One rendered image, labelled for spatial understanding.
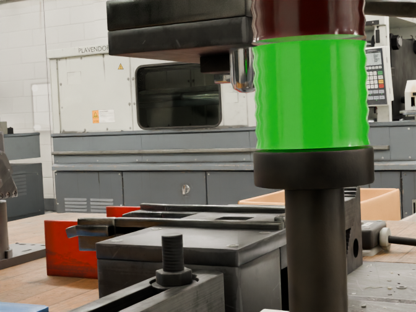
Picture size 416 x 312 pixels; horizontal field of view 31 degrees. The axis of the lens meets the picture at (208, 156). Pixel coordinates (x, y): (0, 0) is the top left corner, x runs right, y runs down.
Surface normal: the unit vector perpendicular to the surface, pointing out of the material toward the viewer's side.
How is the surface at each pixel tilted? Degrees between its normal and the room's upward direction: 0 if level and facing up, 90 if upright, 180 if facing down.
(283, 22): 104
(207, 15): 90
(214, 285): 90
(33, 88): 90
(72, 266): 90
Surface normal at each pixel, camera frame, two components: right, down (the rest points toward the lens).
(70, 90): -0.51, 0.07
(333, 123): 0.22, -0.21
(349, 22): 0.59, 0.25
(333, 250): 0.43, 0.03
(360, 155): 0.65, 0.01
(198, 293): 0.89, -0.01
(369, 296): -0.04, -1.00
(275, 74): -0.70, -0.18
